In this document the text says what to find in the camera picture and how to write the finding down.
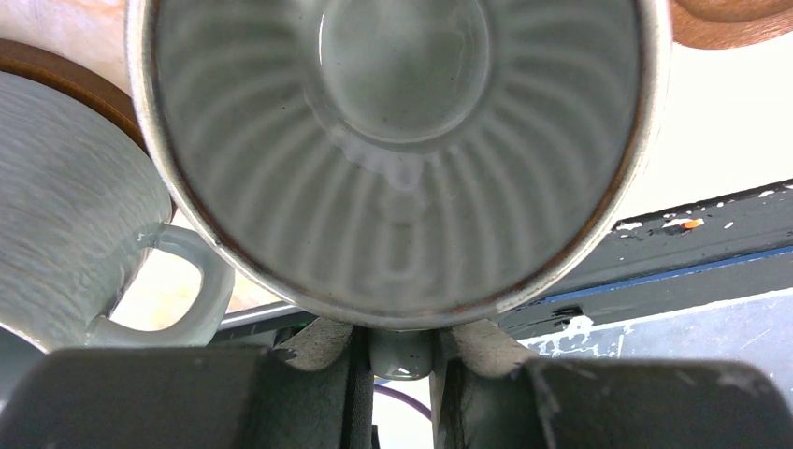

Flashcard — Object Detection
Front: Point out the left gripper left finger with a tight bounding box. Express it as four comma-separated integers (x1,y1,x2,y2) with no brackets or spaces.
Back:
1,319,373,448

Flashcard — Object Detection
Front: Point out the aluminium frame rail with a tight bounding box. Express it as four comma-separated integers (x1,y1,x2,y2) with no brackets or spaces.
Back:
210,301,316,343

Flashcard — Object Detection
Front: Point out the brown wooden coaster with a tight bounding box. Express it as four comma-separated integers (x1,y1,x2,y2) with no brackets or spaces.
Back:
670,0,792,50
1,38,146,149

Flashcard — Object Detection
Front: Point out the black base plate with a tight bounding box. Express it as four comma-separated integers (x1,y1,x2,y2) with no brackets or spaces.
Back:
494,180,792,339

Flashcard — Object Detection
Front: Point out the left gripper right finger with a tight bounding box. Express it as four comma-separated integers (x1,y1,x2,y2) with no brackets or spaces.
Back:
430,320,792,448

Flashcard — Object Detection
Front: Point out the striped white grey cup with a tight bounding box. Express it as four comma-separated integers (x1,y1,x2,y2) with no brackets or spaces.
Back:
125,1,671,356

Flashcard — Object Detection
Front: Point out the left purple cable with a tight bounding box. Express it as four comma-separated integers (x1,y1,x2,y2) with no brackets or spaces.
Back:
374,383,434,423

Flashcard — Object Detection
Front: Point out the grey blue mug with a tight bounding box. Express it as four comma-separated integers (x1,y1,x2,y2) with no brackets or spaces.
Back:
1,73,235,353

